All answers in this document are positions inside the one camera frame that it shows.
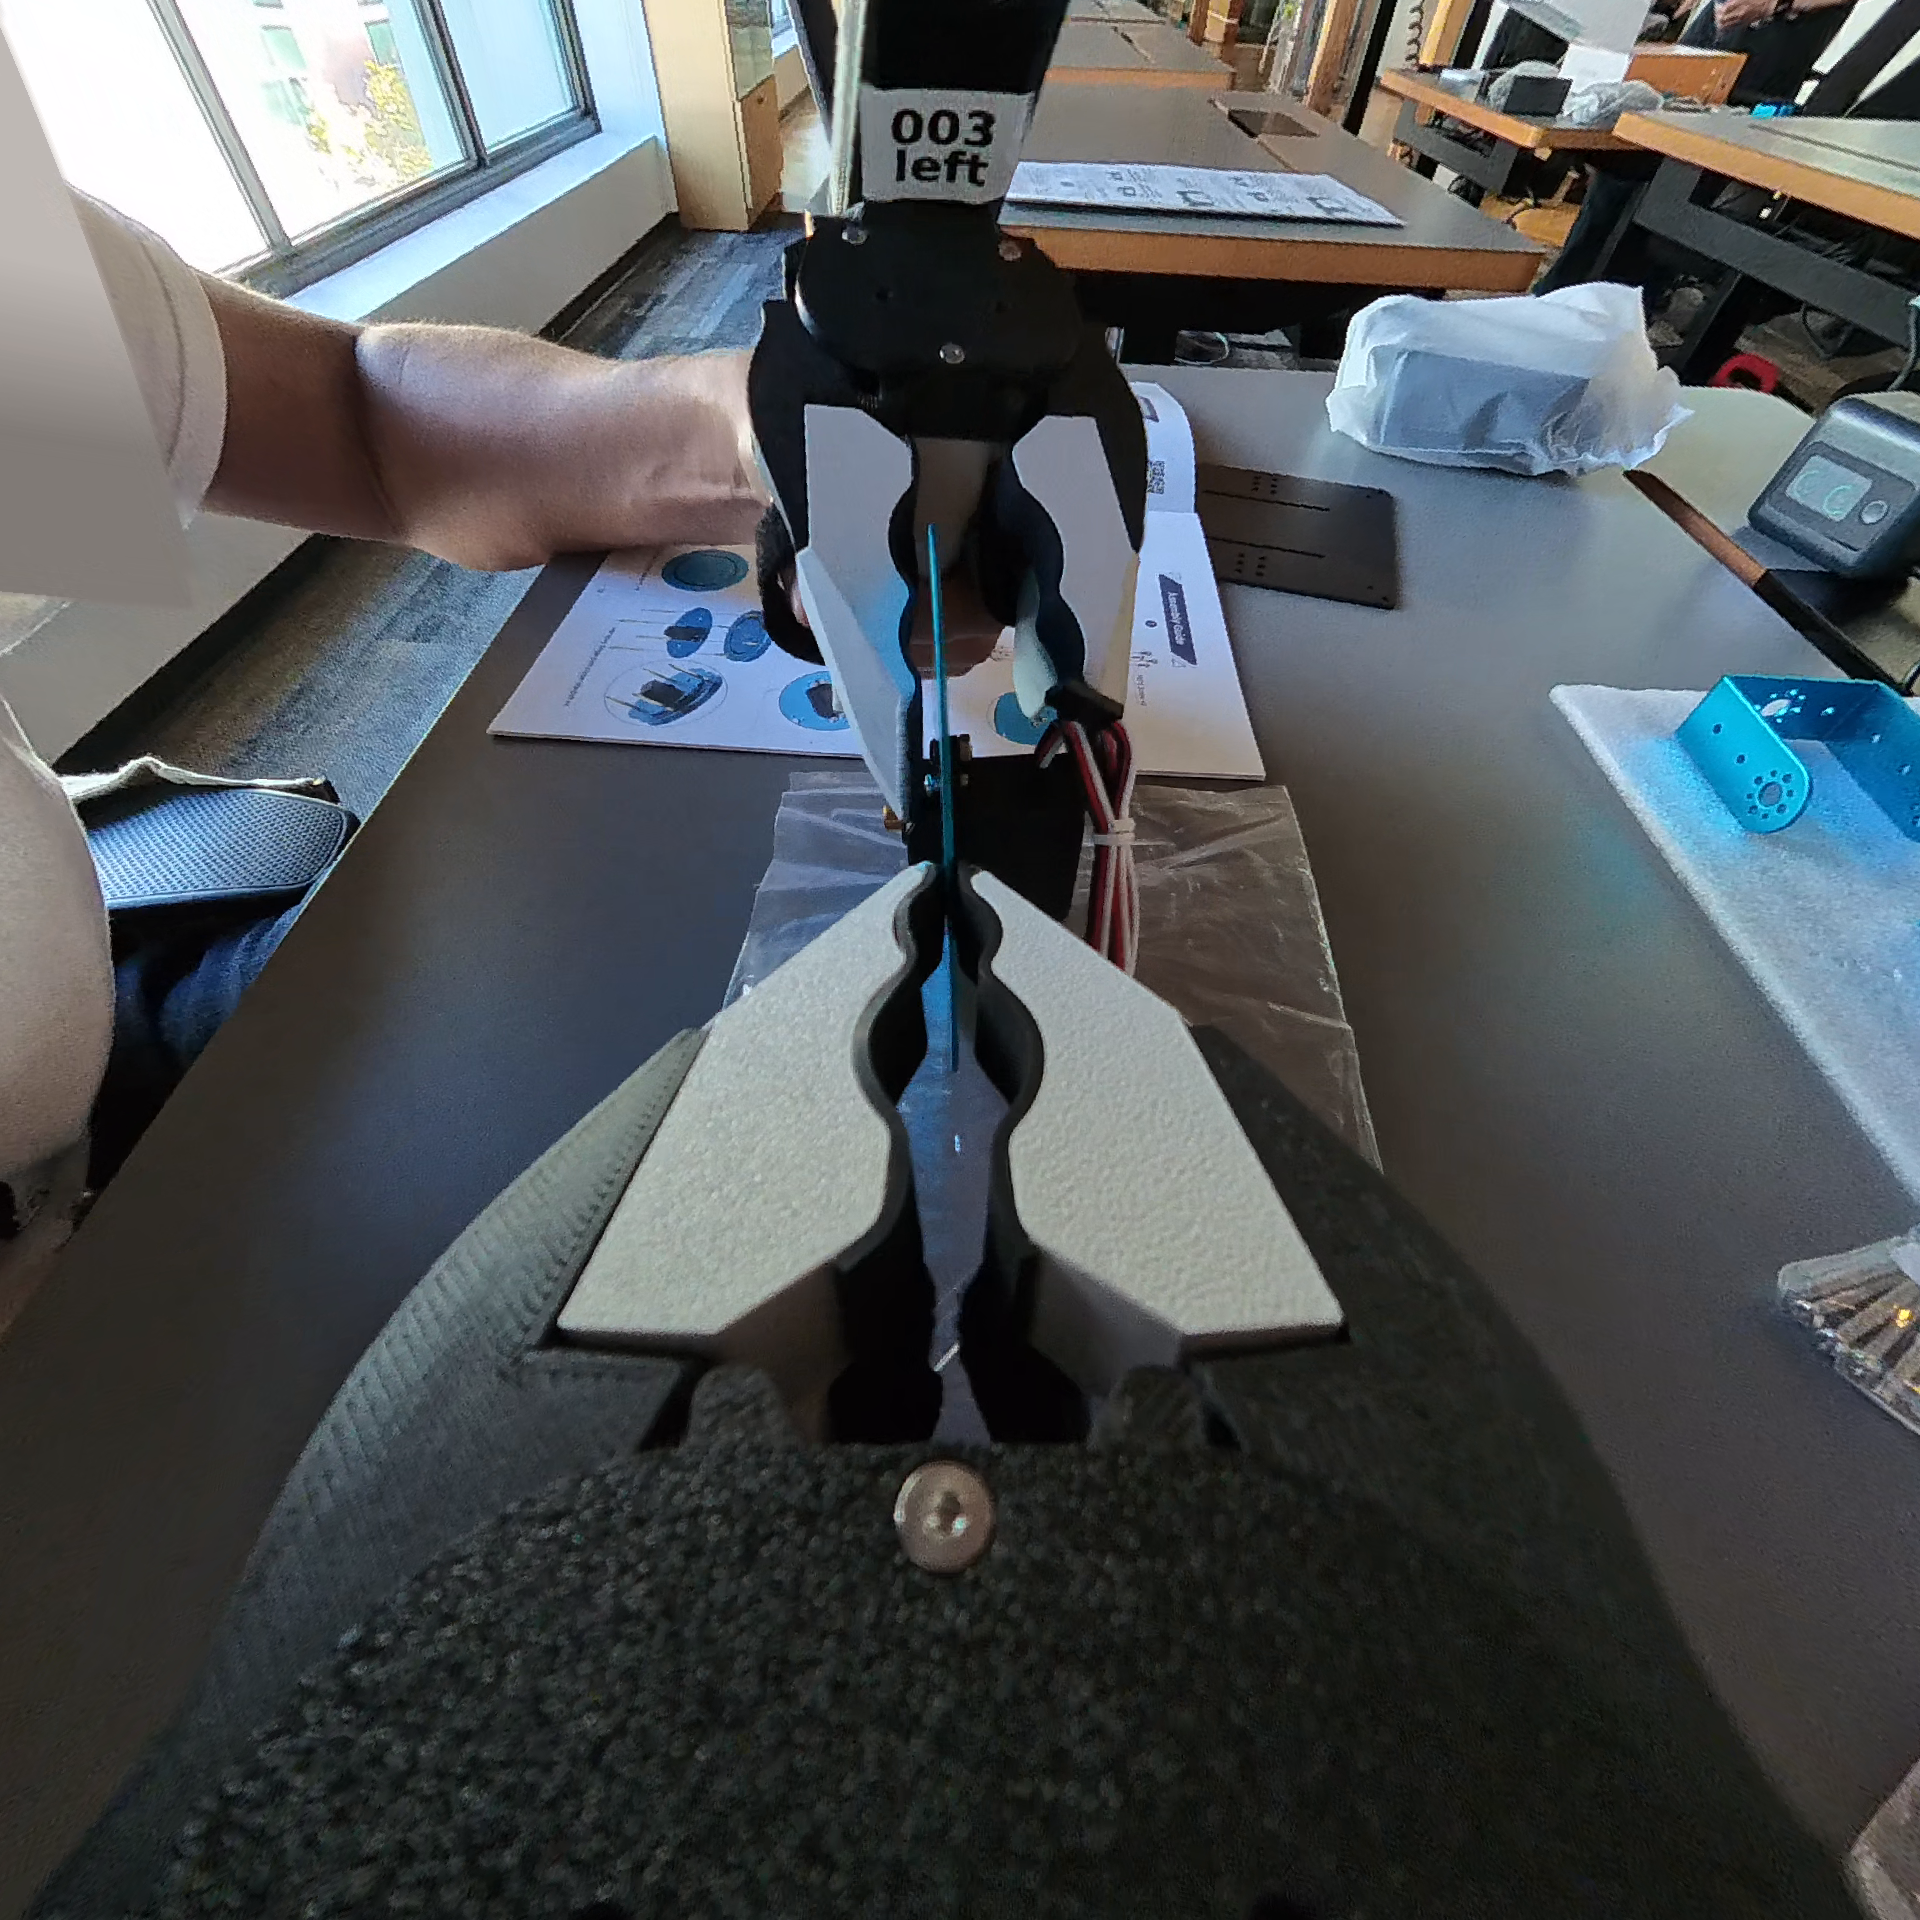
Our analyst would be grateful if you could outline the dark grey desk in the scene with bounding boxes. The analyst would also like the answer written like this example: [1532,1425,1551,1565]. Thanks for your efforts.
[0,360,1920,1920]

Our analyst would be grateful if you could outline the black servo motor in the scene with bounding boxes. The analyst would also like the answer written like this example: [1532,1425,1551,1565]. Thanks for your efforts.
[885,736,1093,922]

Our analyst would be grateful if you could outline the clear plastic bag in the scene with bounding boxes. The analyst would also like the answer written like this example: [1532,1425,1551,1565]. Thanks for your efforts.
[724,773,1383,1445]

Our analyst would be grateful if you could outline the white plastic bag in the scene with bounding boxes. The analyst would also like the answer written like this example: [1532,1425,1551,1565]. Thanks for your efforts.
[1322,282,1696,480]

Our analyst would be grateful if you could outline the blue metal U bracket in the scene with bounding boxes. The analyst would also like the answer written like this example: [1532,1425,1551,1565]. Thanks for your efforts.
[1671,675,1920,847]

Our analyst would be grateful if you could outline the pile of clear hardware bags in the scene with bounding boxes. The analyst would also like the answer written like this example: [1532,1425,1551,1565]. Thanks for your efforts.
[1776,1229,1920,1437]

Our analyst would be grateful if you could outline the paper sheet on far table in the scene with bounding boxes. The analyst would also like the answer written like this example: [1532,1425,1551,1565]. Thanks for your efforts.
[1001,159,1408,231]

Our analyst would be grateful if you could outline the white foam sheet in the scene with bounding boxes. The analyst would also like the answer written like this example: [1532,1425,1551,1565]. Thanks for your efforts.
[1550,682,1920,1205]

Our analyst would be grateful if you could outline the light wooden cabinet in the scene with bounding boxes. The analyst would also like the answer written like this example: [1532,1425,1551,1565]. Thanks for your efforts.
[644,0,783,237]

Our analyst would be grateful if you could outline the white instruction sheet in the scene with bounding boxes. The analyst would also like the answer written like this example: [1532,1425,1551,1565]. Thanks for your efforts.
[486,381,1268,784]

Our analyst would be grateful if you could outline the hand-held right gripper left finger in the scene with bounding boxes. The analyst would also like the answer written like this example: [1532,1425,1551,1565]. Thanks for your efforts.
[554,861,945,1346]

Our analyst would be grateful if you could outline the person's blue jeans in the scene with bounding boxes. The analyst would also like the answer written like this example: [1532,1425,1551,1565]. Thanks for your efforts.
[106,900,303,1089]

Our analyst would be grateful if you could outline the black flat metal plate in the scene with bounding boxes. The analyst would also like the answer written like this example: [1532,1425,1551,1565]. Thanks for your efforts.
[1190,461,1408,612]

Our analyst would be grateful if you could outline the person's left forearm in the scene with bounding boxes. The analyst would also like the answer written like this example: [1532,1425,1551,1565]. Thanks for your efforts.
[194,277,634,577]

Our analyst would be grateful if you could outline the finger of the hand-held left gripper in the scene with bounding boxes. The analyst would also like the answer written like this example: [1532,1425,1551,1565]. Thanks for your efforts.
[790,403,944,818]
[983,408,1151,723]

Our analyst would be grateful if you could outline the large glass window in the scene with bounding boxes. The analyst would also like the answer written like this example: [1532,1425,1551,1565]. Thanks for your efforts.
[0,0,601,297]

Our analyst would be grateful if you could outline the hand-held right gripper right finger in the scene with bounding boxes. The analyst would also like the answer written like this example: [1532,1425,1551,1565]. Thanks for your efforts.
[960,867,1346,1419]

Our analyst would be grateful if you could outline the blue round metal plate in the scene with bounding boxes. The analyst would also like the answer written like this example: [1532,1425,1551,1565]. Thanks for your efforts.
[919,521,969,1074]

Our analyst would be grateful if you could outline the red white black servo cable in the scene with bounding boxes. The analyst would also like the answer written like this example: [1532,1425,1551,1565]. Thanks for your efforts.
[1034,682,1144,972]

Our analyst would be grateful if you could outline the person's left hand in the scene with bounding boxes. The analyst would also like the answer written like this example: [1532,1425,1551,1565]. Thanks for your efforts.
[631,356,775,570]

